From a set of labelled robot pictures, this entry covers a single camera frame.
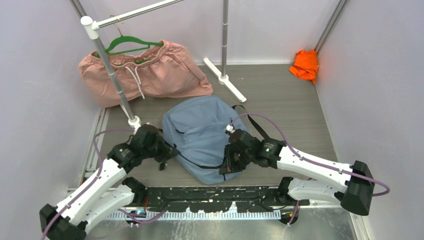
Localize green clothes hanger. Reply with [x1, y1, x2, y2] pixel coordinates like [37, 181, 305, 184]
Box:
[104, 27, 164, 56]

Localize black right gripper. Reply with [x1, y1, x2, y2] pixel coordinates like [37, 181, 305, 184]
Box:
[220, 144, 253, 175]

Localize blue backpack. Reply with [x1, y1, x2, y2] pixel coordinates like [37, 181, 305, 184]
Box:
[162, 96, 247, 185]

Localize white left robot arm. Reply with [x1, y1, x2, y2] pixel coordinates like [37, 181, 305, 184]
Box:
[39, 124, 180, 240]

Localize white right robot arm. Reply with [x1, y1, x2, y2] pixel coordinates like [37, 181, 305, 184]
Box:
[219, 125, 375, 216]

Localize orange cloth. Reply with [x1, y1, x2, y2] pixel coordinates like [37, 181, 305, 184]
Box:
[288, 49, 319, 85]

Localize pink drawstring shorts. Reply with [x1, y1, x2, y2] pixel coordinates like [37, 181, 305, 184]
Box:
[78, 40, 213, 108]

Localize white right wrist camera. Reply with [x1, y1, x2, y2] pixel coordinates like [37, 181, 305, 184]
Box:
[225, 124, 235, 135]

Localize metal clothes rack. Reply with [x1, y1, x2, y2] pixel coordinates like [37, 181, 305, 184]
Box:
[80, 0, 247, 130]

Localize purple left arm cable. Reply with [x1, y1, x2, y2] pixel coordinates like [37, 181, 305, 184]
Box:
[39, 129, 168, 240]

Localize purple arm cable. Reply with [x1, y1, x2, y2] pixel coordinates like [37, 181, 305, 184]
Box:
[39, 129, 168, 240]
[230, 112, 391, 228]

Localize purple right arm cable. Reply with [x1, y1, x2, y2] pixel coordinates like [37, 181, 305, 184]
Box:
[230, 112, 391, 228]

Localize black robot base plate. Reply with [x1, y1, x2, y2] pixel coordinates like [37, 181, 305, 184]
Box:
[127, 186, 296, 213]

